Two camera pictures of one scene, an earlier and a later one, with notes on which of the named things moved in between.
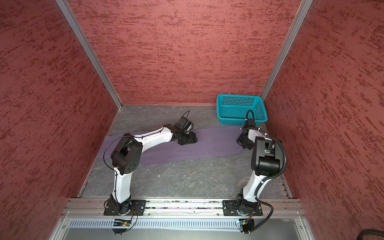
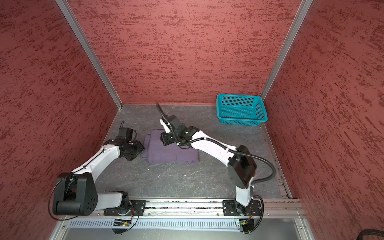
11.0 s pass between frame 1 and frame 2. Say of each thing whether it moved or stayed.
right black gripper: moved
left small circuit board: stayed
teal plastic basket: stayed
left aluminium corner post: stayed
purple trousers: moved
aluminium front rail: stayed
